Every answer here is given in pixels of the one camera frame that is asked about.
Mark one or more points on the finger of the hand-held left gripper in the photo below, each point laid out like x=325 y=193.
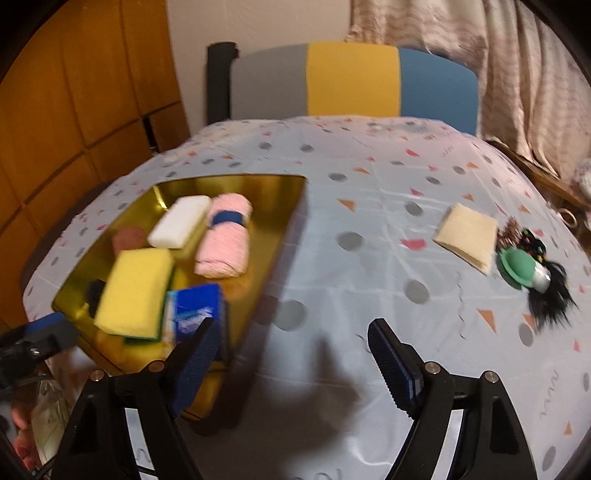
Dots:
x=46 y=322

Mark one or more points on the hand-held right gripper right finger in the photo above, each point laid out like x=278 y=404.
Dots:
x=392 y=364

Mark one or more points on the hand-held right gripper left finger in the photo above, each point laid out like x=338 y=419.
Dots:
x=198 y=364

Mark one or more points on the small black object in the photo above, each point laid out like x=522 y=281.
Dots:
x=96 y=297

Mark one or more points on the blue tissue packet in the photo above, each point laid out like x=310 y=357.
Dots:
x=194 y=309

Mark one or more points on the yellow green sponge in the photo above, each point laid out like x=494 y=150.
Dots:
x=134 y=290

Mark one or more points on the brown round object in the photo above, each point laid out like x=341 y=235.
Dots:
x=129 y=237

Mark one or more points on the pink towel blue band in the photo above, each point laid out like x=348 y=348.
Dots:
x=224 y=244

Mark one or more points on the gold metal tin box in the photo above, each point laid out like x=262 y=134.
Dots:
x=263 y=249

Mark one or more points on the white sponge block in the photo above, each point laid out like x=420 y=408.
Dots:
x=180 y=221

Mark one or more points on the person's left hand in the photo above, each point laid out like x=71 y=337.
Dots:
x=23 y=422

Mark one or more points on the clear plastic bag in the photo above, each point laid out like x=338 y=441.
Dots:
x=55 y=415

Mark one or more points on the patterned white tablecloth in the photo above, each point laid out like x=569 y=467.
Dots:
x=369 y=277

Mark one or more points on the beige folded cloth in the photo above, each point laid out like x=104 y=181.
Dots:
x=466 y=235

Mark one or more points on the black-haired doll with green hat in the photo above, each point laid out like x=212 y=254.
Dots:
x=521 y=270

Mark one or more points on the brown beaded accessory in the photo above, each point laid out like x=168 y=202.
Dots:
x=510 y=235

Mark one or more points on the wooden cabinet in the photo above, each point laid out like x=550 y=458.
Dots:
x=74 y=92

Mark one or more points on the wooden side furniture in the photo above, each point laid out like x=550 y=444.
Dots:
x=549 y=184

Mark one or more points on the grey yellow blue chair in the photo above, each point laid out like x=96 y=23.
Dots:
x=355 y=78

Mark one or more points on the beige patterned curtain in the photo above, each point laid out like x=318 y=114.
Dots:
x=508 y=69

